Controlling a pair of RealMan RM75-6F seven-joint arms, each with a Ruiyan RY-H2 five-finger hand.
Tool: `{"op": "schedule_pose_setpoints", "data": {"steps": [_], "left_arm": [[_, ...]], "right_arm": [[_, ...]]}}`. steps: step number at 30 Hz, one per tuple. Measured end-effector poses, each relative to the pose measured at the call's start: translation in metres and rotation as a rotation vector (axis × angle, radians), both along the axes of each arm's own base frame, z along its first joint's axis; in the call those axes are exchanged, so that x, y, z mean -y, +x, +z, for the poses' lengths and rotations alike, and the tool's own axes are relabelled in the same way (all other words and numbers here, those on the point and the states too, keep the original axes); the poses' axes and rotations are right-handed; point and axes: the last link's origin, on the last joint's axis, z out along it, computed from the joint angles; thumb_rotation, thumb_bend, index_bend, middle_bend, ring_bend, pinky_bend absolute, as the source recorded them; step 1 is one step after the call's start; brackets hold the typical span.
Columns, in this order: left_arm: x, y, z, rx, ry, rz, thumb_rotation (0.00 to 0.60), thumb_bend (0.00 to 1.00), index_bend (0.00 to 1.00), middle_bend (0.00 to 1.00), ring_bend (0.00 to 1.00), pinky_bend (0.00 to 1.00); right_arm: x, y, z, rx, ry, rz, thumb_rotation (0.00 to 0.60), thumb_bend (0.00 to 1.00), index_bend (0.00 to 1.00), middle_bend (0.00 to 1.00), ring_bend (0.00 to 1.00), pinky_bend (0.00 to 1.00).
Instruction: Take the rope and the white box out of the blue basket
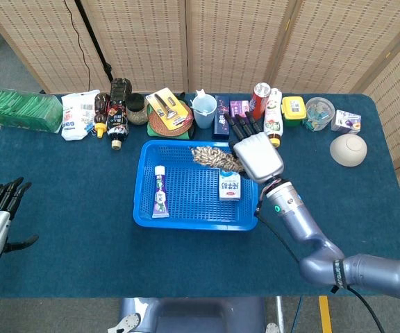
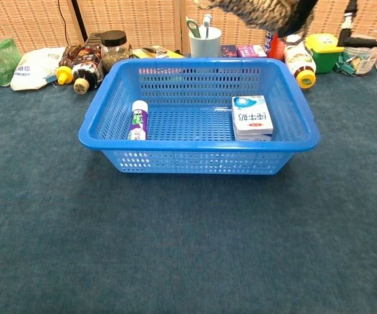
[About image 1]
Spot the round woven brown coaster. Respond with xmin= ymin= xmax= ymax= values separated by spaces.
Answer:
xmin=147 ymin=100 xmax=194 ymax=132

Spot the green container yellow lid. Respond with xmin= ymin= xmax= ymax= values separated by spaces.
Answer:
xmin=281 ymin=96 xmax=307 ymax=128

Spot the thin black hanging cable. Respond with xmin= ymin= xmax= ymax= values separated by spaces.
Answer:
xmin=63 ymin=0 xmax=92 ymax=93

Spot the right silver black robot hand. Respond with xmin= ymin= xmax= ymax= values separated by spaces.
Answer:
xmin=223 ymin=111 xmax=285 ymax=185

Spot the dark blue slim box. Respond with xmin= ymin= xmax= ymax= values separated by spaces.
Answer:
xmin=212 ymin=95 xmax=230 ymax=141

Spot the light blue plastic cup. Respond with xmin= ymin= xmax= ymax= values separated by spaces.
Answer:
xmin=191 ymin=94 xmax=218 ymax=130

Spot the green tea box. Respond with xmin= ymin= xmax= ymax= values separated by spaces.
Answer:
xmin=0 ymin=86 xmax=64 ymax=134

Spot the grey robot torso base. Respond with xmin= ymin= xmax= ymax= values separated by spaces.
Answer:
xmin=108 ymin=296 xmax=281 ymax=333

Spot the white plastic powder bag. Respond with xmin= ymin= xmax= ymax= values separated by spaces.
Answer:
xmin=60 ymin=89 xmax=101 ymax=142

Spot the teal felt table cover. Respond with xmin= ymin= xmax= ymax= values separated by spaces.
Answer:
xmin=0 ymin=92 xmax=400 ymax=299

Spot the metal table leg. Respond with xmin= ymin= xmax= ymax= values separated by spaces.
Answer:
xmin=275 ymin=296 xmax=286 ymax=333

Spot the white yellow-capped drink bottle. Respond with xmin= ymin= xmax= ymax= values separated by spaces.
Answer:
xmin=263 ymin=87 xmax=284 ymax=145

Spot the beige bowl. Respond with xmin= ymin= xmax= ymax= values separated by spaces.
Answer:
xmin=329 ymin=133 xmax=367 ymax=167

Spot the purple small box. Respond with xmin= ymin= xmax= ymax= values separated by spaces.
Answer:
xmin=229 ymin=99 xmax=251 ymax=121

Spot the white purple toothpaste tube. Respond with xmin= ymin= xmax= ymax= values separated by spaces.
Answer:
xmin=151 ymin=165 xmax=170 ymax=219

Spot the yellow carded razor package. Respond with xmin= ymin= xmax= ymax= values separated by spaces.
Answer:
xmin=145 ymin=87 xmax=193 ymax=132

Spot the blue plastic perforated basket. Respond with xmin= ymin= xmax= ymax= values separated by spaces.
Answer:
xmin=132 ymin=139 xmax=259 ymax=232

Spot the brown woven rope bundle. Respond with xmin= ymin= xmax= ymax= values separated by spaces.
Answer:
xmin=190 ymin=145 xmax=245 ymax=173

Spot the clear tub of clips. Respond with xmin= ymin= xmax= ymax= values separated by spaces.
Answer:
xmin=303 ymin=96 xmax=336 ymax=133

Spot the red drink can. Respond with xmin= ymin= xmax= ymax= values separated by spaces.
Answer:
xmin=249 ymin=82 xmax=272 ymax=121

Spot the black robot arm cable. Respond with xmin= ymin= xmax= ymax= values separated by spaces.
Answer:
xmin=255 ymin=204 xmax=385 ymax=333

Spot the small brown yellow-capped bottle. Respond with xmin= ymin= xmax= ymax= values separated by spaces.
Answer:
xmin=93 ymin=92 xmax=110 ymax=139

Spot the black stand pole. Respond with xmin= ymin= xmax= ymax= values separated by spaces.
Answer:
xmin=74 ymin=0 xmax=115 ymax=83

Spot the large dark sauce bottle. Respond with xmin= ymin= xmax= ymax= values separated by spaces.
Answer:
xmin=106 ymin=78 xmax=133 ymax=151

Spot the white blue milk carton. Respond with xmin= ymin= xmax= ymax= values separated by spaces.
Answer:
xmin=218 ymin=169 xmax=242 ymax=202

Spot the glass jar black lid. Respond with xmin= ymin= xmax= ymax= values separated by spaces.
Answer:
xmin=126 ymin=92 xmax=149 ymax=126

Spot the white purple printed box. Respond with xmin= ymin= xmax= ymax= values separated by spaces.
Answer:
xmin=331 ymin=109 xmax=363 ymax=135

